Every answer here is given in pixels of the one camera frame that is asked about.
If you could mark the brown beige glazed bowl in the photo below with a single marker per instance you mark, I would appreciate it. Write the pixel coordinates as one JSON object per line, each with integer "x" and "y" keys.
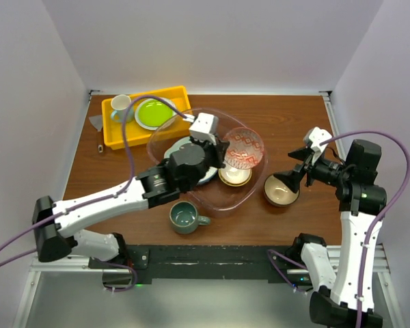
{"x": 277, "y": 193}

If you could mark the dark bowl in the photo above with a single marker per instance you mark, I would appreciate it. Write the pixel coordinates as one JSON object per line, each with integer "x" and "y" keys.
{"x": 233, "y": 173}

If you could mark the light blue white mug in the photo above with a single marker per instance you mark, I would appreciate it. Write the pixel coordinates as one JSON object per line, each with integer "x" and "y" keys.
{"x": 120, "y": 104}

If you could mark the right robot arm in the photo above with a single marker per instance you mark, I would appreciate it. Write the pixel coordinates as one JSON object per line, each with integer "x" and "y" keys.
{"x": 342, "y": 297}

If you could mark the teal ceramic mug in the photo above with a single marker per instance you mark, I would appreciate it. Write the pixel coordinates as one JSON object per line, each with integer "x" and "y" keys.
{"x": 185, "y": 219}

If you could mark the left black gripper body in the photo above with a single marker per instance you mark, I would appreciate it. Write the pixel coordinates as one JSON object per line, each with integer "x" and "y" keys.
{"x": 208, "y": 162}

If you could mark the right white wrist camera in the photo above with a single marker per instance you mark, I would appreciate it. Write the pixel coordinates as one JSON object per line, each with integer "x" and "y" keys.
{"x": 316, "y": 140}

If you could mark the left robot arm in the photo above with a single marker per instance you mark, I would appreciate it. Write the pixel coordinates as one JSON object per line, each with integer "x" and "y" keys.
{"x": 60, "y": 228}

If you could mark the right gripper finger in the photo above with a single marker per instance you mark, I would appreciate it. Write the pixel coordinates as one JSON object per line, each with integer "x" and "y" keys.
{"x": 292, "y": 178}
{"x": 300, "y": 154}

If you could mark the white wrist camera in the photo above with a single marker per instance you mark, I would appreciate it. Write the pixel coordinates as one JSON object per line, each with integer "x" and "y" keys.
{"x": 203, "y": 126}
{"x": 316, "y": 140}

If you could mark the yellow blue patterned bowl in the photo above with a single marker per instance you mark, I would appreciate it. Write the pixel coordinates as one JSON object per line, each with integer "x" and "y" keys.
{"x": 237, "y": 182}

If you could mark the red brown bottom bowl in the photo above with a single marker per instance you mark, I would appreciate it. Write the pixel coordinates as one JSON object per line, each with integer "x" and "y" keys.
{"x": 246, "y": 148}

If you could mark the grey rimmed plate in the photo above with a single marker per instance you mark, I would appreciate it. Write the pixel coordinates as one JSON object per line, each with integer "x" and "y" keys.
{"x": 147, "y": 127}

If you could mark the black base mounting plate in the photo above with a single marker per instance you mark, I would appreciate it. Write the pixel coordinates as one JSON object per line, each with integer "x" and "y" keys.
{"x": 151, "y": 262}

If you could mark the lime green plate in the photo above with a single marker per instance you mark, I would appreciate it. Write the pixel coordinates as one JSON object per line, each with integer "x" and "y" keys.
{"x": 156, "y": 112}

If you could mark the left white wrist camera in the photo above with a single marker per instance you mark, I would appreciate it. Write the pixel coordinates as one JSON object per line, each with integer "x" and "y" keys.
{"x": 203, "y": 126}

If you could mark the light blue rectangular dish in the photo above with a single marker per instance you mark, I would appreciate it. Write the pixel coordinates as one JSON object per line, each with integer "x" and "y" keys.
{"x": 172, "y": 150}

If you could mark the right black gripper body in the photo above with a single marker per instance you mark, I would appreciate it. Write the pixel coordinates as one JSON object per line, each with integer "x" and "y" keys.
{"x": 329, "y": 172}

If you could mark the yellow plastic tray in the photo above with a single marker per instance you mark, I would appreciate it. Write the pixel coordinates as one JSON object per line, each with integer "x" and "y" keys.
{"x": 136, "y": 133}

